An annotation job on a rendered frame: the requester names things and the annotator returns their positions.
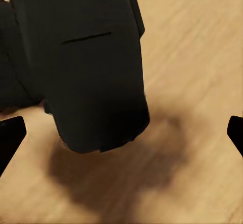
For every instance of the digital camera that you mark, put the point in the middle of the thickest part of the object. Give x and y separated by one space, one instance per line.
84 58

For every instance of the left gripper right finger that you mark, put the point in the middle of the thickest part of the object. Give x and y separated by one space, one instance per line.
235 132

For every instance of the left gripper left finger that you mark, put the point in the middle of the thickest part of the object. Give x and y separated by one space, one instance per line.
12 133

